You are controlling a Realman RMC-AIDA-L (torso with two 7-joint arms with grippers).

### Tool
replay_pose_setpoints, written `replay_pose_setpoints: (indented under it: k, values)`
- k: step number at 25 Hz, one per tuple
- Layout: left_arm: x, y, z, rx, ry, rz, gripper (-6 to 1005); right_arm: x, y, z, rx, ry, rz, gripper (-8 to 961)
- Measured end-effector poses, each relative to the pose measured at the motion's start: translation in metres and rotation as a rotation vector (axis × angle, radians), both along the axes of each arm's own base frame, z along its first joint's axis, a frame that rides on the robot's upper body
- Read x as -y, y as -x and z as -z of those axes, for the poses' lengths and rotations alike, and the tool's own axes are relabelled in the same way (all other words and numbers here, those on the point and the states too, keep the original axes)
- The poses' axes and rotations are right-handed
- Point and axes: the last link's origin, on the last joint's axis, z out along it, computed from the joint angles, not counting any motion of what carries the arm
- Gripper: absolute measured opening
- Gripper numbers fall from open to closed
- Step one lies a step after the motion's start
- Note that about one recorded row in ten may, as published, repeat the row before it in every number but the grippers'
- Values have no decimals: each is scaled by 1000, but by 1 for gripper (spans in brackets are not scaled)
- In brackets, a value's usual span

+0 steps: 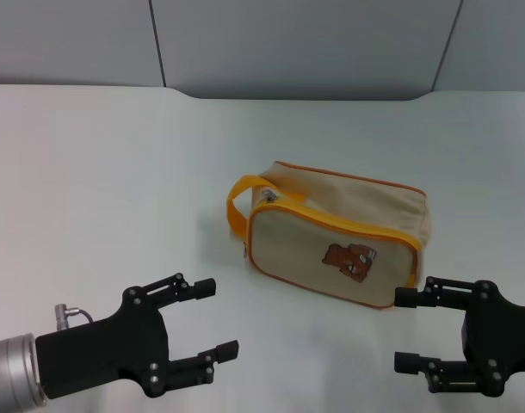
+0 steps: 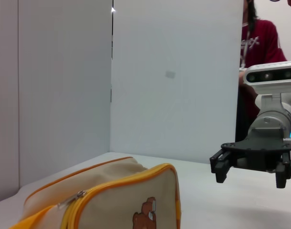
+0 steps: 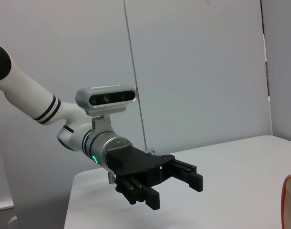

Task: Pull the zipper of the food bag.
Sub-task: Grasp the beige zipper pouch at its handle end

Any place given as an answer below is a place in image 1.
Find silver cable connector plug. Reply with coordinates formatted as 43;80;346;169
52;303;95;333

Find beige food bag yellow trim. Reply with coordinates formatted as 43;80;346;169
225;160;431;311

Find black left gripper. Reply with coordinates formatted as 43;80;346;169
34;272;241;399

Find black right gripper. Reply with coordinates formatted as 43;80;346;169
393;276;525;396

